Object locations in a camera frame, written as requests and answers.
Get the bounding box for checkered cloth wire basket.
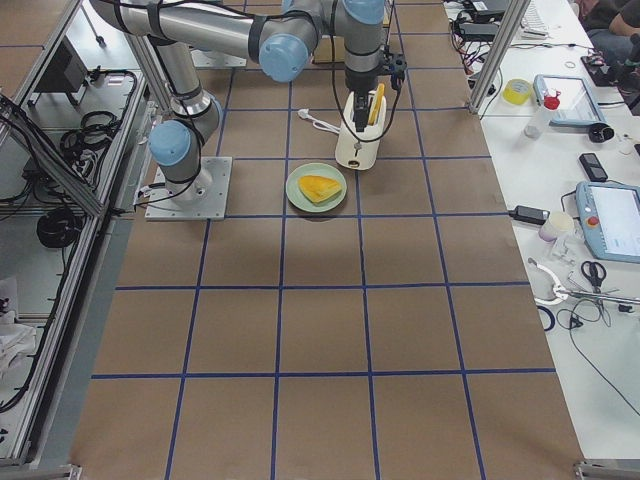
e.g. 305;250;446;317
313;35;345;64

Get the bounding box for black remote device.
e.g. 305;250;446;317
579;153;608;183

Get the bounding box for black coiled cables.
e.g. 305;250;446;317
37;109;124;249

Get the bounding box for teach pendant tablet near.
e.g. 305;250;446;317
576;181;639;264

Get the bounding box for white curved plastic part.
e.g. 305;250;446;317
527;257;569;306

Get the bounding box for teach pendant tablet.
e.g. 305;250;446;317
533;74;605;127
576;181;639;264

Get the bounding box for aluminium frame post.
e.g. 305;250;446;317
468;0;530;114

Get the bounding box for paper cup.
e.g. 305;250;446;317
538;211;575;242

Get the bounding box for crumpled white plastic bag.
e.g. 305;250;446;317
1;277;36;375

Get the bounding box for black power adapter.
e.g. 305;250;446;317
508;205;550;225

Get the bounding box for yellow toast in toaster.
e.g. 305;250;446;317
367;83;385;126

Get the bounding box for teach pendant tablet far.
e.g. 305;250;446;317
533;74;605;127

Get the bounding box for yellow toast on plate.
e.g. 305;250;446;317
298;175;342;204

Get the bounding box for black power brick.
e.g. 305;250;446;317
456;23;499;42

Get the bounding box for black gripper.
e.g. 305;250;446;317
344;45;406;132

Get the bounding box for green plate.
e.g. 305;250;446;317
285;163;347;213

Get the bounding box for yellow tape roll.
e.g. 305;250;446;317
502;78;532;105

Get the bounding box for clear bottle red cap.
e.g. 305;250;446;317
523;90;561;139

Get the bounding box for white toaster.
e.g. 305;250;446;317
335;93;387;170

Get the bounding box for black scissors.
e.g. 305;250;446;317
580;260;607;293

